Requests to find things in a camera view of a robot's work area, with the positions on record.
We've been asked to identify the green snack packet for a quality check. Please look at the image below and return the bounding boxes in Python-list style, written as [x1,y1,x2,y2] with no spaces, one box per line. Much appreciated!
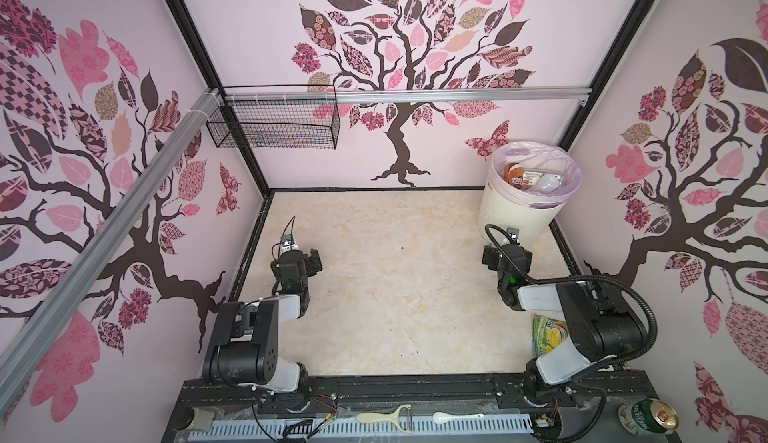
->
[532,315,569,357]

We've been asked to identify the aluminium frame bar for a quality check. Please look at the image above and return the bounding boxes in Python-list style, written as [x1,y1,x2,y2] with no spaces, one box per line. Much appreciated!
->
[1,88,221,411]
[225,87,592,105]

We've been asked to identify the white slotted cable duct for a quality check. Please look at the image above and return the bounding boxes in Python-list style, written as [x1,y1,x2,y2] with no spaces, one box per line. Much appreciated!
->
[179,414,533,442]

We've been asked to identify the white red label bottle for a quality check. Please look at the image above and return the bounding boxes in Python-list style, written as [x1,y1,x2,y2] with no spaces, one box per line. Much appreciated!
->
[523,170,563,186]

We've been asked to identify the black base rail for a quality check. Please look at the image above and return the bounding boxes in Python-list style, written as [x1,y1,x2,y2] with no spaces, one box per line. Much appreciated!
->
[174,370,657,416]

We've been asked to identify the aluminium frame bar left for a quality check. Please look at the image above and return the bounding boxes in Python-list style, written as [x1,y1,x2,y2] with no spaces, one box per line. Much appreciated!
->
[1,88,221,411]

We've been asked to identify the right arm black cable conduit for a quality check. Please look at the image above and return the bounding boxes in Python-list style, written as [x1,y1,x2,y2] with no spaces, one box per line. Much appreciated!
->
[483,223,659,372]

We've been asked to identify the clear bottle red cap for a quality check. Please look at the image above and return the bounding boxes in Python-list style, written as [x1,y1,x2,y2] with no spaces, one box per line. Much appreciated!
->
[530,178,562,195]

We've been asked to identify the cream vegetable peeler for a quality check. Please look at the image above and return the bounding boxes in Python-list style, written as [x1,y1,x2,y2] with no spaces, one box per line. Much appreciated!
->
[355,404,414,434]

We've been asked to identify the white plastic spoon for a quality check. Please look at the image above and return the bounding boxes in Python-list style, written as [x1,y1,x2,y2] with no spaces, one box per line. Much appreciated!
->
[432,411,485,426]

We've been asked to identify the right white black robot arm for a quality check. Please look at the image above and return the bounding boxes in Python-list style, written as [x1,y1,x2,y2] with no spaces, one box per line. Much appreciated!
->
[482,243,658,404]

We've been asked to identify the black wire wall basket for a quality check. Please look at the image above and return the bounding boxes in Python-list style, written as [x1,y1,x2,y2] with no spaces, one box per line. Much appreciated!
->
[206,83,341,150]

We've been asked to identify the green beverage can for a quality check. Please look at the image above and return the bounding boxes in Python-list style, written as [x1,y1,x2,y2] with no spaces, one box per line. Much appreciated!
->
[618,398,680,436]

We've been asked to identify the cream trash bin purple liner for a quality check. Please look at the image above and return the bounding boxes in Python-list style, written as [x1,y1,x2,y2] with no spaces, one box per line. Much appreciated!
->
[477,141,583,247]

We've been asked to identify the aluminium frame bar back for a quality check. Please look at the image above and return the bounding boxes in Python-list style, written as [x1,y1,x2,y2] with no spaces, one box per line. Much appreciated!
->
[225,87,592,105]

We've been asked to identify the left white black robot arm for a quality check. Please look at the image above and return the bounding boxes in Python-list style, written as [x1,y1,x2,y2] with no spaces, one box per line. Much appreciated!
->
[201,249,322,393]

